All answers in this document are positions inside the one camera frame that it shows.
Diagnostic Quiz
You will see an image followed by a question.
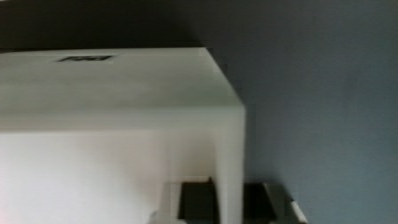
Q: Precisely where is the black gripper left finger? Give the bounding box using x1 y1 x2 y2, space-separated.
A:
177 179 218 224

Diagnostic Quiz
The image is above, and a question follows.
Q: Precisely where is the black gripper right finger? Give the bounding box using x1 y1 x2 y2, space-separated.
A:
243 183 309 224

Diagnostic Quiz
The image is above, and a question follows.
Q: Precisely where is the white drawer cabinet frame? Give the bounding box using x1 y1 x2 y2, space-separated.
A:
0 48 245 224

